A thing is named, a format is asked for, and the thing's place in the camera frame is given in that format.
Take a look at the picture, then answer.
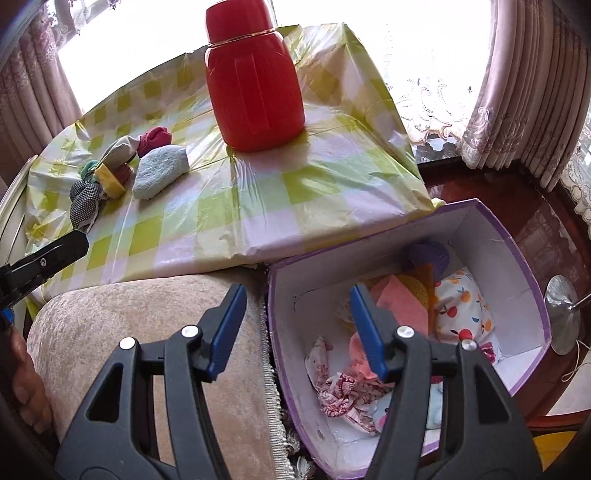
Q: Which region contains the pink floral cloth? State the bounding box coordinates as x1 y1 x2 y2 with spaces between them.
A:
478 342 504 367

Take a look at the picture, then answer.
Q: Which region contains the white cloth with red print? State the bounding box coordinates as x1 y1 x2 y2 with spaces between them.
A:
305 336 393 435

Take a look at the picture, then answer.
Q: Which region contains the yellow object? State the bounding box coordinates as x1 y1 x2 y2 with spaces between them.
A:
533 431 578 474

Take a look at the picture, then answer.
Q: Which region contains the black white houndstooth cloth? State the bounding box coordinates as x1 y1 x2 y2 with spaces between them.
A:
69 178 109 232

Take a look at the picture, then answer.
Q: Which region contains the grey sock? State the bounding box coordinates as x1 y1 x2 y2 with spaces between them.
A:
99 135 140 168

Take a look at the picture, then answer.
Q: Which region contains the red thermos jug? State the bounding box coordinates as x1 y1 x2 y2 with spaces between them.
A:
204 0 306 153

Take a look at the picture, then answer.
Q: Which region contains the beige velvet cushion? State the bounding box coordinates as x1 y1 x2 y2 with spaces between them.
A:
27 272 301 480

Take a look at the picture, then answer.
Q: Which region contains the round metal stand base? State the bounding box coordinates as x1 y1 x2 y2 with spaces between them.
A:
545 275 591 357

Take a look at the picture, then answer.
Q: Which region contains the pink knit sock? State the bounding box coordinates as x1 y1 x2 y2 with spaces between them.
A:
347 332 384 384

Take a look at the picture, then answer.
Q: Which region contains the orange fruit print pouch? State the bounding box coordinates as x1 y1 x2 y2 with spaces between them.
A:
434 270 496 344

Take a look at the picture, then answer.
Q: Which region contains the mauve curtain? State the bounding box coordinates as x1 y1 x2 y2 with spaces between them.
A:
459 0 591 195
0 9 86 155

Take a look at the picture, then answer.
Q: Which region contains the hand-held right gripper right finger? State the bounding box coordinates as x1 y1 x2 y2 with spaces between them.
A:
349 285 543 480

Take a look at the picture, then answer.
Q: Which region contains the purple knit sock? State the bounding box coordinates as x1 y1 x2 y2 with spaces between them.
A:
406 241 451 273

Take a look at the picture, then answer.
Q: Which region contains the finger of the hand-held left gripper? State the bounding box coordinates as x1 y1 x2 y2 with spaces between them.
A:
0 232 90 306

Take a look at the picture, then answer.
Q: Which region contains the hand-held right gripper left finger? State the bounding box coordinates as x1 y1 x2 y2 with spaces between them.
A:
54 283 249 480

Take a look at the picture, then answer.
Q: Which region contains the purple trimmed white cardboard box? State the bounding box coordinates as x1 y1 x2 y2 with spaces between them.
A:
267 198 552 480

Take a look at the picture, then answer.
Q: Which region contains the person's left hand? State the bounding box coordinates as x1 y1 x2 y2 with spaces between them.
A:
7 329 55 435

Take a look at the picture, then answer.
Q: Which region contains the light blue terry sock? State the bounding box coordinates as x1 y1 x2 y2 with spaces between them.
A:
376 383 445 431
132 144 190 200

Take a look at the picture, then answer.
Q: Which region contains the salmon pink cloth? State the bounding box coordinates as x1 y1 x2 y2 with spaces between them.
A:
369 276 431 335

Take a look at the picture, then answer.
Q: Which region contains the orange and yellow cloth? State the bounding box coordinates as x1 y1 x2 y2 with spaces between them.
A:
392 263 439 324

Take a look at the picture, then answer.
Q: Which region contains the yellow green checkered plastic tablecloth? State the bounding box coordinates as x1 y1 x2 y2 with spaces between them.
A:
23 22 446 315

